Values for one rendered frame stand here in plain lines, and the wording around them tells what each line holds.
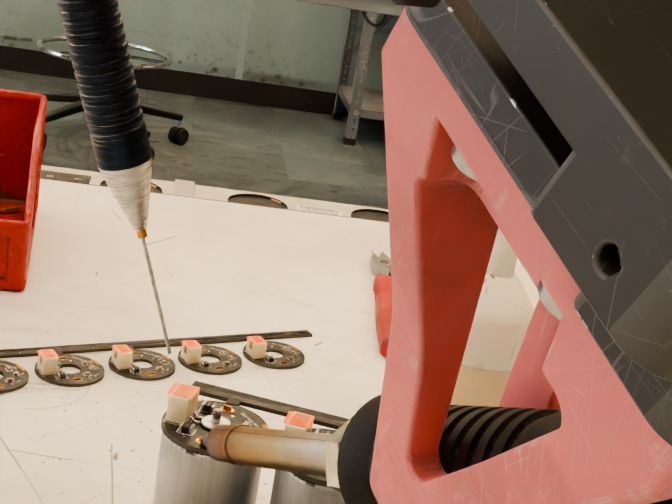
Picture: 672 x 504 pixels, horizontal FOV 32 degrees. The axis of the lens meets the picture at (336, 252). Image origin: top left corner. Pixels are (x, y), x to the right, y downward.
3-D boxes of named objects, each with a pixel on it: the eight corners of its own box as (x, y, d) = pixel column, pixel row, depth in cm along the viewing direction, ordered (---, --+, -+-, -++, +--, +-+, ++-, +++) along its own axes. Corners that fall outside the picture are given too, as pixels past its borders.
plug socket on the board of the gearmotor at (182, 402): (196, 428, 27) (199, 402, 27) (161, 420, 27) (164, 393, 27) (207, 414, 28) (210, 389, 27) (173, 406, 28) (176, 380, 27)
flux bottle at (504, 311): (521, 430, 44) (581, 178, 41) (484, 460, 41) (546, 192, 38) (442, 398, 45) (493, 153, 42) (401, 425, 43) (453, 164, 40)
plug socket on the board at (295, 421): (312, 458, 26) (317, 432, 26) (276, 449, 26) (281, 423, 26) (320, 443, 27) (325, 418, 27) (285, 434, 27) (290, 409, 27)
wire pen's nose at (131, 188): (107, 226, 24) (90, 159, 23) (158, 211, 24) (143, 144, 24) (122, 245, 23) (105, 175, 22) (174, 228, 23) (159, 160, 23)
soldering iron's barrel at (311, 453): (192, 483, 25) (362, 515, 20) (187, 410, 25) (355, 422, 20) (251, 473, 26) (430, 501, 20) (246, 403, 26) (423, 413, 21)
